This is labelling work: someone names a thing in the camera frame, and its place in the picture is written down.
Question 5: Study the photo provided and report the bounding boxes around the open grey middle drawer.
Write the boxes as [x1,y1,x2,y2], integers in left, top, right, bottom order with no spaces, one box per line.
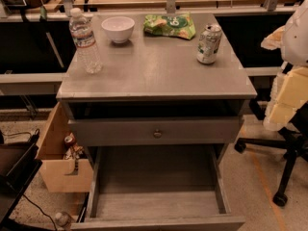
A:
[72,144,244,231]

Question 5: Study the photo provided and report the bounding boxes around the grey top drawer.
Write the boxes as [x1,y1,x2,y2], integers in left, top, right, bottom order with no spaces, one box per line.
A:
[68,116,244,146]

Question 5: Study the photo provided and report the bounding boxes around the green chip bag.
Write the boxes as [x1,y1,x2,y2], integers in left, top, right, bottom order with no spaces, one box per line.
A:
[143,13,195,39]

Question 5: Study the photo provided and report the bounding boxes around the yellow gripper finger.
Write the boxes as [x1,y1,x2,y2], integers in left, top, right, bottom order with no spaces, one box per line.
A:
[263,66,308,131]
[261,26,285,50]

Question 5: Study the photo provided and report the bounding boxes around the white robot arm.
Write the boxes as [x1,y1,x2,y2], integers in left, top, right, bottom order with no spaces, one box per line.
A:
[261,0,308,131]

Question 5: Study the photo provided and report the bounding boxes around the black office chair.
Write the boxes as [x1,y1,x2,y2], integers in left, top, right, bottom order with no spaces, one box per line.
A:
[234,102,308,207]

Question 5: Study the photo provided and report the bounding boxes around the cardboard box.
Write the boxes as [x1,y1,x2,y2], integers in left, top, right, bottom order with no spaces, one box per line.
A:
[37,103,93,193]

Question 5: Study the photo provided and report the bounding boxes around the white bowl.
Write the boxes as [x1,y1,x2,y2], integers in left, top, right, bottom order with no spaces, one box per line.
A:
[101,16,135,43]

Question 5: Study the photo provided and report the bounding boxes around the black cart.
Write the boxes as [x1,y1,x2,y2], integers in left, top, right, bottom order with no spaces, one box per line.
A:
[0,130,42,231]

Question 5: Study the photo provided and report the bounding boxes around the grey drawer cabinet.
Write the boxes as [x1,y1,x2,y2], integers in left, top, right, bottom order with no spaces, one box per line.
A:
[57,13,256,158]

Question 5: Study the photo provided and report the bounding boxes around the white green soda can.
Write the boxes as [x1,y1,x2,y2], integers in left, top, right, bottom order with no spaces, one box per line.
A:
[196,23,222,64]

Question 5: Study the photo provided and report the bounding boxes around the red can in box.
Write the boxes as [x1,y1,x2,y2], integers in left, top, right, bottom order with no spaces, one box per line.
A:
[64,136,76,147]

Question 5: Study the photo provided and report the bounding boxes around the black cable on floor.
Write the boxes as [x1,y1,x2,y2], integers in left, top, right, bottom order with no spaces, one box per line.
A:
[21,193,59,231]

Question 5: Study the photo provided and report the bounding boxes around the plastic bottle on floor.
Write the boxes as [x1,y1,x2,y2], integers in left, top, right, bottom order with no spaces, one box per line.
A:
[55,212,72,231]

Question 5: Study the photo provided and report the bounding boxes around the clear plastic water bottle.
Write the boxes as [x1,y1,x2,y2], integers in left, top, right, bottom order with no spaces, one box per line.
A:
[69,8,102,74]

